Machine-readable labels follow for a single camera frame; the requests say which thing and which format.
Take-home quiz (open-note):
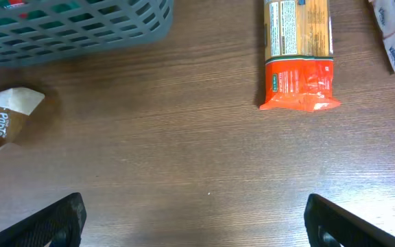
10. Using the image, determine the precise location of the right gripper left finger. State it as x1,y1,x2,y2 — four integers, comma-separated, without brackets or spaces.
0,192,87,247

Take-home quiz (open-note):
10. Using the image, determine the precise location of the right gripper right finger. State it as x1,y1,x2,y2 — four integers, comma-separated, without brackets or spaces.
304,193,395,247

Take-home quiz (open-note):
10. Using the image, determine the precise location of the orange spaghetti package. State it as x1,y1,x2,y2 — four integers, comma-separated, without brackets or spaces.
260,0,341,112

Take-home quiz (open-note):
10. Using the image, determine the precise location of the green Nescafe coffee bag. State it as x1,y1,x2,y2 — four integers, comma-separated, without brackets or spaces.
0,0,82,21

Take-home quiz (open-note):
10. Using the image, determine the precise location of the grey plastic basket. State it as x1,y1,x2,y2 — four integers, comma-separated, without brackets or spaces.
0,0,174,67

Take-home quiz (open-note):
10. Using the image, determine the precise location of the beige brown bread bag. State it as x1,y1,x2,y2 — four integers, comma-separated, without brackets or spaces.
0,87,45,149

